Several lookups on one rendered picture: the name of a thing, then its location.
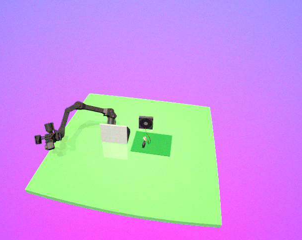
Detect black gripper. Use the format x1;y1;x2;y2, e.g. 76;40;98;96
34;131;62;145

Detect green circuit board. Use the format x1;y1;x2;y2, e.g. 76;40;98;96
130;131;172;157

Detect dark grey cooling fan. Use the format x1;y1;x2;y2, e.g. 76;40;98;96
139;115;153;130

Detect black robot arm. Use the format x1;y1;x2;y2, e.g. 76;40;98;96
44;101;117;151

